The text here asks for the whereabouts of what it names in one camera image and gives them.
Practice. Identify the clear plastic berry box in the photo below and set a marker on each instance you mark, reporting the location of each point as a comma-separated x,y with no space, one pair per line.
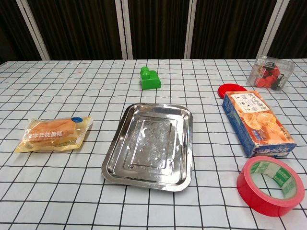
269,74

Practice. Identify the red round disc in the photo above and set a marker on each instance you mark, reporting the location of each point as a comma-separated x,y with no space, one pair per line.
224,89

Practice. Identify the red adhesive tape roll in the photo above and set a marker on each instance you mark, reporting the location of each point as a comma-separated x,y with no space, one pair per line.
248,191

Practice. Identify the white partition frame post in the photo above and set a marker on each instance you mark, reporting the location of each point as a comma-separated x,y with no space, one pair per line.
190,28
33,28
268,26
123,28

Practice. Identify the green toy building block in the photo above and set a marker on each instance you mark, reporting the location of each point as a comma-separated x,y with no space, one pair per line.
150,81

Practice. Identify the stainless steel rectangular tray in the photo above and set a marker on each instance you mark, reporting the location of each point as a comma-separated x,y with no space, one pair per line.
149,146

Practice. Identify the blue orange tissue box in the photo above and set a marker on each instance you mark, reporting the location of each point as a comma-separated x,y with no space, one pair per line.
257,124

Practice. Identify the white grid checked tablecloth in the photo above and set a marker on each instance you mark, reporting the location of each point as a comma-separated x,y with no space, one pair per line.
72,191

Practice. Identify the yellow packaged bread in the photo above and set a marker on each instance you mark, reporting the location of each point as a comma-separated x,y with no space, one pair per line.
51,134

